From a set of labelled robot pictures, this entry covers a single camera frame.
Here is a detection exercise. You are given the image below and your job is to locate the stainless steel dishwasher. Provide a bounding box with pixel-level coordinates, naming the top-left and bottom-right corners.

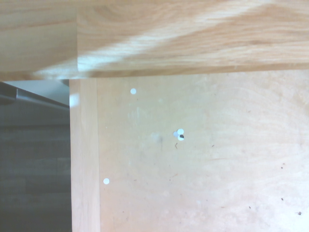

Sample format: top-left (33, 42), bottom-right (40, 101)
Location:
top-left (0, 81), bottom-right (70, 128)

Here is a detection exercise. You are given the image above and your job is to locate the large open wooden drawer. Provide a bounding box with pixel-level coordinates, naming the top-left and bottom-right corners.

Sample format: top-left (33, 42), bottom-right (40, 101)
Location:
top-left (69, 70), bottom-right (309, 232)

